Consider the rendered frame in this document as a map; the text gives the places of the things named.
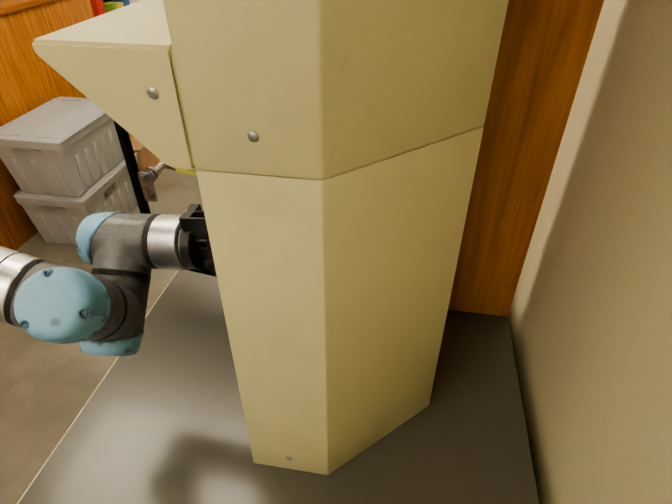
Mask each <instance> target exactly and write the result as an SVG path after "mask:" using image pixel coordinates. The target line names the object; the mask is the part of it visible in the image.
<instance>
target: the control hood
mask: <svg viewBox="0 0 672 504"><path fill-rule="evenodd" d="M32 46H33V49H34V50H35V53H37V54H38V56H39V57H40V58H42V59H43V60H44V61H45V62H46V63H47V64H49V65H50V66H51V67H52V68H53V69H54V70H56V71H57V72H58V73H59V74H60V75H61V76H63V77H64V78H65V79H66V80H67V81H68V82H70V83H71V84H72V85H73V86H74V87H76V88H77V89H78V90H79V91H80V92H81V93H83V94H84V95H85V96H86V97H87V98H88V99H90V100H91V101H92V102H93V103H94V104H95V105H97V106H98V107H99V108H100V109H101V110H103V111H104V112H105V113H106V114H107V115H108V116H110V117H111V118H112V119H113V120H114V121H115V122H117V123H118V124H119V125H120V126H121V127H122V128H124V129H125V130H126V131H127V132H128V133H129V134H131V135H132V136H133V137H134V138H135V139H137V140H138V141H139V142H140V143H141V144H142V145H144V146H145V147H146V148H147V149H148V150H149V151H151V152H152V153H153V154H154V155H155V156H156V157H158V158H159V159H160V160H161V161H162V162H164V163H165V164H166V165H168V166H171V167H172V168H184V169H194V168H195V167H196V166H195V161H194V156H193V151H192V146H191V141H190V136H189V131H188V126H187V121H186V116H185V111H184V106H183V101H182V96H181V91H180V85H179V80H178V75H177V70H176V65H175V60H174V55H173V50H172V45H171V40H170V35H169V30H168V25H167V20H166V15H165V9H164V4H163V0H141V1H138V2H136V3H133V4H130V5H127V6H125V7H122V8H119V9H116V10H113V11H111V12H108V13H105V14H102V15H99V16H97V17H94V18H91V19H88V20H86V21H83V22H80V23H77V24H74V25H72V26H69V27H66V28H63V29H61V30H58V31H55V32H52V33H49V34H47V35H44V36H41V37H38V38H35V39H34V42H33V43H32Z"/></svg>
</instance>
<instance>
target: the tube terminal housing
mask: <svg viewBox="0 0 672 504"><path fill-rule="evenodd" d="M508 1H509V0H163V4H164V9H165V15H166V20H167V25H168V30H169V35H170V40H171V45H172V50H173V55H174V60H175V65H176V70H177V75H178V80H179V85H180V91H181V96H182V101H183V106H184V111H185V116H186V121H187V126H188V131H189V136H190V141H191V146H192V151H193V156H194V161H195V166H196V169H198V170H197V171H196V174H197V179H198V184H199V189H200V194H201V199H202V204H203V209H204V215H205V220H206V225H207V230H208V235H209V240H210V245H211V250H212V255H213V260H214V265H215V270H216V275H217V280H218V285H219V290H220V295H221V300H222V305H223V310H224V315H225V321H226V326H227V331H228V336H229V341H230V346H231V351H232V356H233V361H234V366H235V371H236V376H237V381H238V386H239V391H240V396H241V401H242V406H243V411H244V416H245V421H246V427H247V432H248V437H249V442H250V447H251V452H252V457H253V462H254V463H257V464H263V465H269V466H275V467H281V468H287V469H293V470H299V471H305V472H311V473H318V474H324V475H329V474H331V473H332V472H333V471H335V470H336V469H338V468H339V467H341V466H342V465H344V464H345V463H346V462H348V461H349V460H351V459H352V458H354V457H355V456H357V455H358V454H359V453H361V452H362V451H364V450H365V449H367V448H368V447H370V446H371V445H372V444H374V443H375V442H377V441H378V440H380V439H381V438H383V437H384V436H386V435H387V434H388V433H390V432H391V431H393V430H394V429H396V428H397V427H399V426H400V425H401V424H403V423H404V422H406V421H407V420H409V419H410V418H412V417H413V416H414V415H416V414H417V413H419V412H420V411H422V410H423V409H425V408H426V407H428V406H429V403H430V398H431V393H432V388H433V383H434V378H435V372H436V367H437V362H438V357H439V352H440V347H441V342H442V337H443V332H444V327H445V322H446V317H447V311H448V306H449V301H450V296H451V291H452V286H453V281H454V276H455V271H456V266H457V261H458V256H459V251H460V245H461V240H462V235H463V230H464V225H465V220H466V215H467V210H468V205H469V200H470V195H471V190H472V184H473V179H474V174H475V169H476V164H477V159H478V154H479V149H480V144H481V139H482V134H483V129H484V127H483V125H484V123H485V118H486V112H487V107H488V102H489V97H490V92H491V87H492V82H493V77H494V72H495V67H496V62H497V57H498V51H499V46H500V41H501V36H502V31H503V26H504V21H505V16H506V11H507V6H508Z"/></svg>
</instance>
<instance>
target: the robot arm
mask: <svg viewBox="0 0 672 504"><path fill-rule="evenodd" d="M76 243H77V244H78V249H77V252H78V254H79V256H80V257H81V259H82V260H83V261H84V262H86V263H88V264H90V265H92V268H91V269H92V271H91V274H90V273H88V272H86V271H83V270H81V269H77V268H72V267H65V266H62V265H59V264H56V263H52V262H48V261H45V260H43V259H40V258H37V257H34V256H31V255H28V254H25V253H21V252H18V251H15V250H12V249H9V248H6V247H3V246H0V322H4V323H7V324H10V325H13V326H16V327H19V328H22V329H23V330H24V331H25V332H26V333H27V334H29V335H30V336H32V337H34V338H36V339H39V340H43V341H47V342H50V343H56V344H71V343H77V342H80V343H79V349H80V350H81V351H82V352H83V353H85V354H89V355H99V356H133V355H135V354H136V353H137V352H138V351H139V349H140V345H141V340H142V335H143V333H144V331H145V326H144V322H145V315H146V308H147V301H148V294H149V288H150V280H151V272H152V269H168V270H186V271H187V270H190V269H203V268H204V267H206V268H207V269H208V270H209V271H210V272H211V273H212V274H213V275H214V276H215V277H216V278H217V275H216V270H215V265H214V260H213V255H212V250H211V245H210V240H209V235H208V230H207V225H206V220H205V215H204V211H202V209H201V205H200V204H190V205H189V206H188V208H187V211H186V212H185V213H183V214H182V215H174V214H143V213H126V212H121V211H118V212H104V213H95V214H92V215H89V216H88V217H86V218H85V219H84V220H83V221H82V222H81V224H80V225H79V227H78V230H77V233H76Z"/></svg>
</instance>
